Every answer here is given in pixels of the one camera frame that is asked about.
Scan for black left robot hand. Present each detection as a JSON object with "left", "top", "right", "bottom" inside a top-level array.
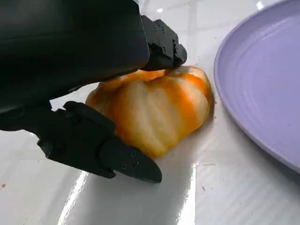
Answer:
[{"left": 0, "top": 0, "right": 188, "bottom": 185}]

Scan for orange and white bread roll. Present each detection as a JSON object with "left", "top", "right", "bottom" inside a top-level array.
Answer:
[{"left": 85, "top": 65, "right": 214, "bottom": 159}]

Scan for lilac plate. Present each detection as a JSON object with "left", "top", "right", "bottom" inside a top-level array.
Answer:
[{"left": 213, "top": 0, "right": 300, "bottom": 174}]

